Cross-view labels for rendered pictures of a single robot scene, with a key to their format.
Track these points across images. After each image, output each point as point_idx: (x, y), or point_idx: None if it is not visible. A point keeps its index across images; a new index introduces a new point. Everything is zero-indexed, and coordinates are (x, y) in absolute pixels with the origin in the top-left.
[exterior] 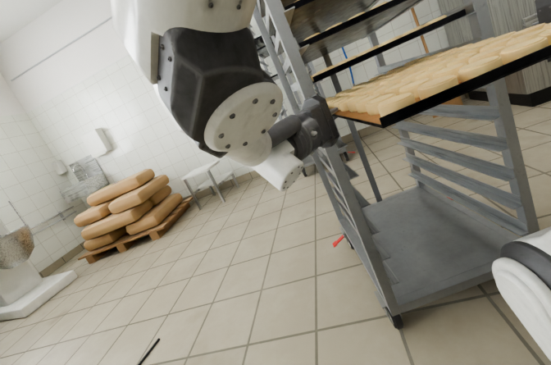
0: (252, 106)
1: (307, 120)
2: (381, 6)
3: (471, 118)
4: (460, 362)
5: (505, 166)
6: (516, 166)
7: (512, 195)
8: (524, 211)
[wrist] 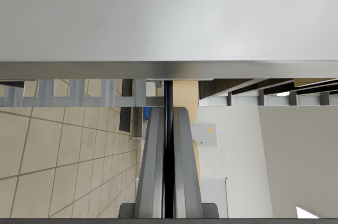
0: None
1: None
2: (271, 86)
3: (102, 81)
4: None
5: (54, 98)
6: (56, 106)
7: (21, 99)
8: (7, 106)
